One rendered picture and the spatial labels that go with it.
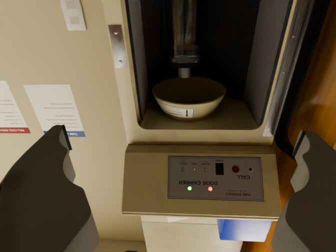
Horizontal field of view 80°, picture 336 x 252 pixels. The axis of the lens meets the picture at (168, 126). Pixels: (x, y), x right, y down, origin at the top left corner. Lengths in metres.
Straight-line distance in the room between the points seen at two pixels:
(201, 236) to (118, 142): 0.58
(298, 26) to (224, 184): 0.30
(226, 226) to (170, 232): 0.28
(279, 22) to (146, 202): 0.41
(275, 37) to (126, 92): 0.28
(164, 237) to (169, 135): 0.41
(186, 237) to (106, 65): 0.69
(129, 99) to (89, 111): 0.60
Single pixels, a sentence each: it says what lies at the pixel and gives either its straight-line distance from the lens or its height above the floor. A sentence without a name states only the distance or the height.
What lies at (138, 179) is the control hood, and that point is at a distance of 0.45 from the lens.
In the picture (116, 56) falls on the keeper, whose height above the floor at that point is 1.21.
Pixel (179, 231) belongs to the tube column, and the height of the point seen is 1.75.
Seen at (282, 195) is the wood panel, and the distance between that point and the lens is 0.59.
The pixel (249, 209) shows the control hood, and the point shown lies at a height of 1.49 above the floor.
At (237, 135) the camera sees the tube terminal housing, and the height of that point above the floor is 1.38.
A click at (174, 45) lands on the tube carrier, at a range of 0.42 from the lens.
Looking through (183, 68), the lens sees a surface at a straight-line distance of 0.46.
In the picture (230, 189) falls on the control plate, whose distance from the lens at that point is 0.45.
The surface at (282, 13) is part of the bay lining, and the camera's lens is 0.41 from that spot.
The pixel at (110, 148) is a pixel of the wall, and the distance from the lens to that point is 1.08.
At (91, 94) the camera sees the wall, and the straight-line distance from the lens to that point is 0.95.
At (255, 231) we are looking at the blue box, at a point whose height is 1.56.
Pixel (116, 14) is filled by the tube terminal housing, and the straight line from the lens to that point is 0.38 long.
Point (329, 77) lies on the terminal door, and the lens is 0.37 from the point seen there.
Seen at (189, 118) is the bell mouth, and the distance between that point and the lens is 0.45.
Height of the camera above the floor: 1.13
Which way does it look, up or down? 32 degrees up
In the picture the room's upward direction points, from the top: 177 degrees clockwise
